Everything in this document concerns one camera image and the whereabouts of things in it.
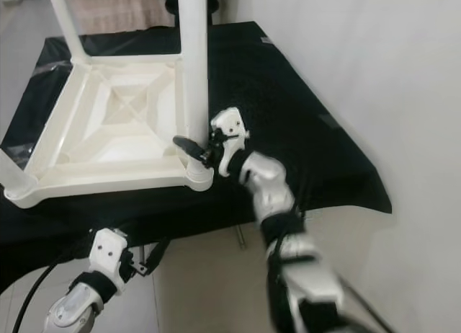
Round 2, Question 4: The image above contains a beige table cover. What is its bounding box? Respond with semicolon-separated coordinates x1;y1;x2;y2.
65;0;174;35

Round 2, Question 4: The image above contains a clear tape patch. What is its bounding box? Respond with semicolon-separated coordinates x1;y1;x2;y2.
36;63;69;74

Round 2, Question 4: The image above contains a black table cloth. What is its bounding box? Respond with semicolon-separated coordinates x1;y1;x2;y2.
0;22;393;290

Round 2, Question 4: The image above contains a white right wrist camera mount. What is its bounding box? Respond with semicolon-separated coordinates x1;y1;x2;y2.
210;107;251;177

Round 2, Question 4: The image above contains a grey metal table leg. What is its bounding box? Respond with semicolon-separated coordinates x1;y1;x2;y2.
234;225;248;249

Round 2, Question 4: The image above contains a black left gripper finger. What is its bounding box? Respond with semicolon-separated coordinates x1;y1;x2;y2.
144;236;170;269

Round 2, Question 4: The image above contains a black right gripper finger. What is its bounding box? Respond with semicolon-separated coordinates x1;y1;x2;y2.
173;135;206;161

